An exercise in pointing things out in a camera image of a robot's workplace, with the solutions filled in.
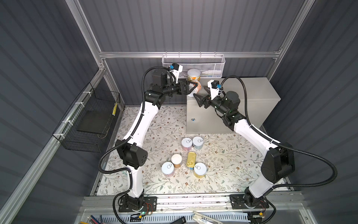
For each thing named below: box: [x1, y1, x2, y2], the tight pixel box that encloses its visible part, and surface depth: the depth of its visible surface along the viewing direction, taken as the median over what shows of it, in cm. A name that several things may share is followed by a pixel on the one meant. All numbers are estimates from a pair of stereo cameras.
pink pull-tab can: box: [181, 137, 193, 152], surface depth 93 cm
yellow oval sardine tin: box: [186, 151, 197, 171], surface depth 86 cm
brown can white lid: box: [171, 153, 183, 169], surface depth 84 cm
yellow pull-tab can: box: [193, 162, 207, 179], surface depth 82 cm
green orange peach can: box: [187, 68, 201, 82], surface depth 80 cm
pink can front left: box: [161, 161, 175, 177], surface depth 82 cm
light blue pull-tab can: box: [192, 136, 204, 150], surface depth 93 cm
